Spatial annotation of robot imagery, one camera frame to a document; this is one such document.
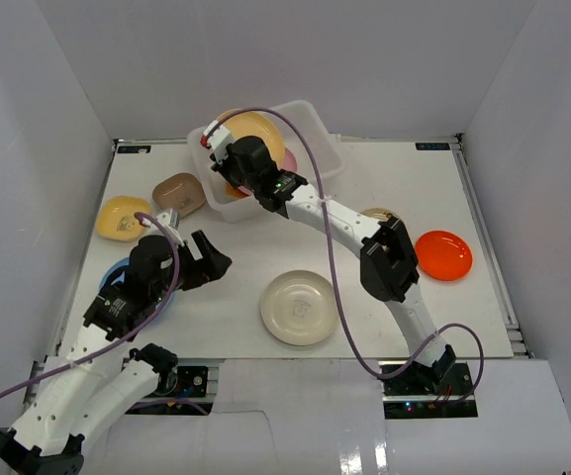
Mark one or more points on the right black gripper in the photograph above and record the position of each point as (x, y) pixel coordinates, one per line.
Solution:
(224, 165)

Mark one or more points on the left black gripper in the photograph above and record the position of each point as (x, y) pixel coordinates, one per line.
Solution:
(197, 267)

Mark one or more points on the tan round plate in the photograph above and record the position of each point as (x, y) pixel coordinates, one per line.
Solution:
(255, 124)

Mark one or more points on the pink round plate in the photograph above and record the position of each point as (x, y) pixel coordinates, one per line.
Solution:
(288, 163)

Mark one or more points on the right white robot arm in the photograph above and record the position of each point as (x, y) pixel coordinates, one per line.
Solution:
(388, 263)

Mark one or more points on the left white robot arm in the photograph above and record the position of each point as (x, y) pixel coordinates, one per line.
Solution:
(101, 379)

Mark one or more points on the white plastic bin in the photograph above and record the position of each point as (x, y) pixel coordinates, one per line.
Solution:
(306, 121)

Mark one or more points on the brown square plate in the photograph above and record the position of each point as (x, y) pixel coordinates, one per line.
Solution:
(182, 192)

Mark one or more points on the blue round plate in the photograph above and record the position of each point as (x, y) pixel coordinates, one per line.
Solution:
(131, 299)

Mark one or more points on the cream round plate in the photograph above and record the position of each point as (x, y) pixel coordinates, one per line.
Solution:
(298, 308)

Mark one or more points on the yellow square plate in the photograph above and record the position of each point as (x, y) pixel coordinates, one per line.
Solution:
(116, 220)

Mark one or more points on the small floral cream plate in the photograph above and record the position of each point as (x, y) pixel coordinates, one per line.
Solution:
(379, 214)

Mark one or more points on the orange round plate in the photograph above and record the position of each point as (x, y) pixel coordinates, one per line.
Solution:
(443, 255)

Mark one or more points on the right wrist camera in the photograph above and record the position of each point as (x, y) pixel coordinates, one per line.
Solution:
(218, 136)

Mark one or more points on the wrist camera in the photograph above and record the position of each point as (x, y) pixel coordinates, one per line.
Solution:
(218, 136)
(169, 218)

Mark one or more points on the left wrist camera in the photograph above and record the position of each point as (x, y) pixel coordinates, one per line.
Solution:
(169, 218)

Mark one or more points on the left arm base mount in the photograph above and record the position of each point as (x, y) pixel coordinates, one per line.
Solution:
(185, 394)

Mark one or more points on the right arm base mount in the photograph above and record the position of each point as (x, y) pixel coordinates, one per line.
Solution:
(406, 399)

